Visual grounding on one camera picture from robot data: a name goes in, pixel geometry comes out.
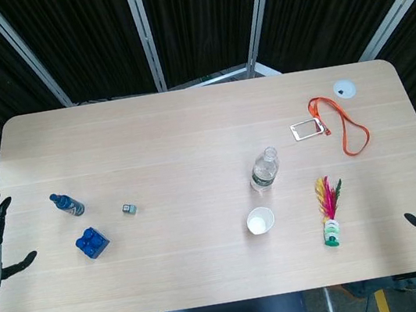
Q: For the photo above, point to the silver screen base foot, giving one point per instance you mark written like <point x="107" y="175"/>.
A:
<point x="219" y="77"/>

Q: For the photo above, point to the silver table leg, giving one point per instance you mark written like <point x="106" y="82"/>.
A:
<point x="330" y="307"/>

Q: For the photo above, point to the clear plastic water bottle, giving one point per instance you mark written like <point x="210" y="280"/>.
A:
<point x="264" y="172"/>

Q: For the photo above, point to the small grey-green cube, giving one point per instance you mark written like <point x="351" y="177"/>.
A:
<point x="129" y="209"/>

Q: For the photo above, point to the small blue bottle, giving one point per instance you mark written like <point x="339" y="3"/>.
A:
<point x="68" y="205"/>

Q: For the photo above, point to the colourful feather shuttlecock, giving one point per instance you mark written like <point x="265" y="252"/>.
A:
<point x="328" y="204"/>

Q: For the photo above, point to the blue toy brick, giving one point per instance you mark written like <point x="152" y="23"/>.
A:
<point x="92" y="242"/>

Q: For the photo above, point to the clear badge holder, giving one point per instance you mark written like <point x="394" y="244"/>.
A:
<point x="306" y="129"/>

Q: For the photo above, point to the white paper cup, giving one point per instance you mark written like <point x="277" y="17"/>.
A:
<point x="260" y="221"/>

